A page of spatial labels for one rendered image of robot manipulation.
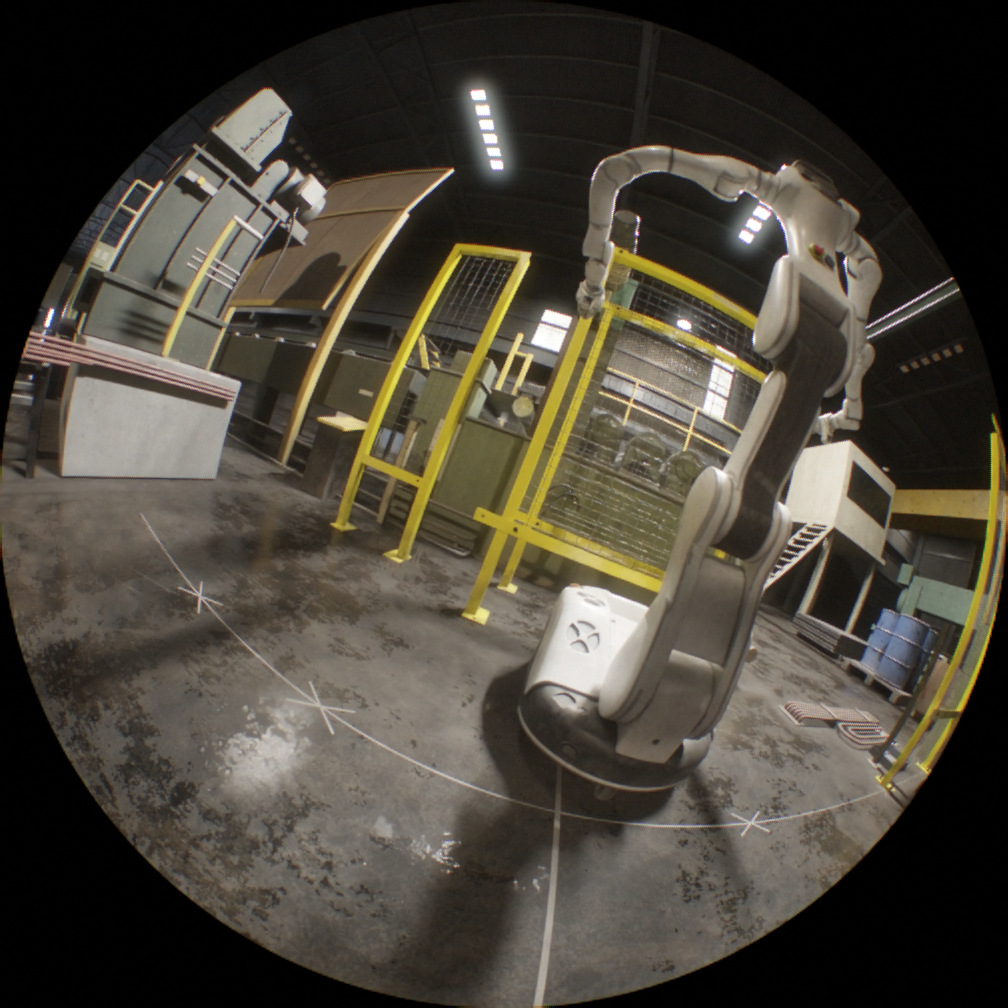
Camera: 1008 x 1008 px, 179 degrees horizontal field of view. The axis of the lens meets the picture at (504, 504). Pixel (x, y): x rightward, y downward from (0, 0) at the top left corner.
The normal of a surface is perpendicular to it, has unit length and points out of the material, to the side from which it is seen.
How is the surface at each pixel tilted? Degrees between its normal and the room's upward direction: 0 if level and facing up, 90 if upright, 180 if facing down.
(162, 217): 90
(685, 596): 72
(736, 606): 68
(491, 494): 90
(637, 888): 0
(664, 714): 89
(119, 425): 90
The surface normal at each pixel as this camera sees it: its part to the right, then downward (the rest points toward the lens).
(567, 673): 0.17, -0.72
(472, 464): -0.15, 0.03
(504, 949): 0.36, -0.93
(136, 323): 0.92, 0.37
